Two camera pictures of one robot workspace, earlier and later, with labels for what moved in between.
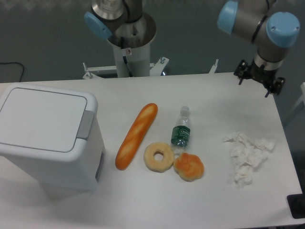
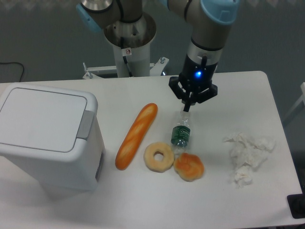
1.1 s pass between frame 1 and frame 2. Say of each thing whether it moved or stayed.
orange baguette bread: stayed
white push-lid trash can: stayed
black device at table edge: stayed
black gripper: moved
